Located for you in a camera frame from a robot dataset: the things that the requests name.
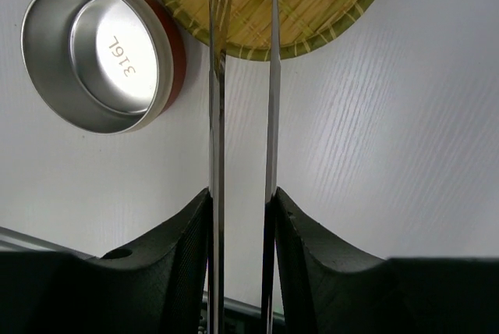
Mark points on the round bamboo tray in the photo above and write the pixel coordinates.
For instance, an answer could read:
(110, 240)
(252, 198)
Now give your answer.
(305, 25)

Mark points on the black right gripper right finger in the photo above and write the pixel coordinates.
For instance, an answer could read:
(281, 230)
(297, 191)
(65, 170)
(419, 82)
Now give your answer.
(330, 286)

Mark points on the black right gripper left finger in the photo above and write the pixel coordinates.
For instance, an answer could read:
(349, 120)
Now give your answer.
(153, 284)

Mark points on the steel food tongs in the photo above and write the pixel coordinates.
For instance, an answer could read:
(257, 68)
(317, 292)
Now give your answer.
(219, 16)

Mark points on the aluminium front rail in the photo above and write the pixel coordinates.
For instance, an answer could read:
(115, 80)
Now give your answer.
(239, 317)

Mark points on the red steel lunch bowl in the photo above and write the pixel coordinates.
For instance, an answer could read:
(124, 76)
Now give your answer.
(104, 66)

